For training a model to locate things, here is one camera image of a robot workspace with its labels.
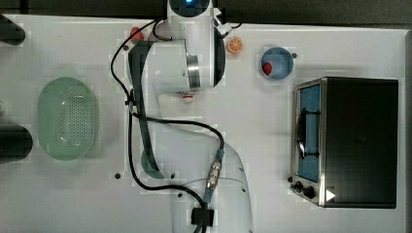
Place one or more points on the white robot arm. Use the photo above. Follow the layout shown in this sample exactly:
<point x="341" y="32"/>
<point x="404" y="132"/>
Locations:
<point x="209" y="187"/>

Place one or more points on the orange slice toy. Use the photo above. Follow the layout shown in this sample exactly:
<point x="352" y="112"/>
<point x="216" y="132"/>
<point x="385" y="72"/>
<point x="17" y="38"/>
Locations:
<point x="234" y="45"/>

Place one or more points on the red fruit in bowl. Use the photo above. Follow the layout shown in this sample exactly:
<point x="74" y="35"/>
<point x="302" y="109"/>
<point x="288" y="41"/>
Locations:
<point x="266" y="68"/>

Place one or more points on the blue bowl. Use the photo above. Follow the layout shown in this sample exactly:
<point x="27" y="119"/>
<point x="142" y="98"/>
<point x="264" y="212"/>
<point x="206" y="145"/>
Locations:
<point x="281" y="61"/>

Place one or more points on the red strawberry toy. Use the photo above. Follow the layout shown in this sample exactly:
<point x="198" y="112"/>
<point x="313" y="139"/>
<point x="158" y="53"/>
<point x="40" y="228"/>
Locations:
<point x="137" y="35"/>

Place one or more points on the green perforated strainer basket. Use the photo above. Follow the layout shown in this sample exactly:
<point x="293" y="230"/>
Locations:
<point x="66" y="119"/>

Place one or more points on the black toaster oven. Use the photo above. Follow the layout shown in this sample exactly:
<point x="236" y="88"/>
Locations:
<point x="344" y="142"/>

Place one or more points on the black cylinder lower left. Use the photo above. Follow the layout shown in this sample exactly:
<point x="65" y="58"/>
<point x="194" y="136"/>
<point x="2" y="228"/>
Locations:
<point x="15" y="143"/>

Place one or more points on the black cylinder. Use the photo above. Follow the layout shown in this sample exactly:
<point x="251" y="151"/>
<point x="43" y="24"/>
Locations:
<point x="10" y="33"/>
<point x="15" y="143"/>

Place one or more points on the black cylinder upper left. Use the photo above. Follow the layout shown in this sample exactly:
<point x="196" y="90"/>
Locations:
<point x="10" y="33"/>

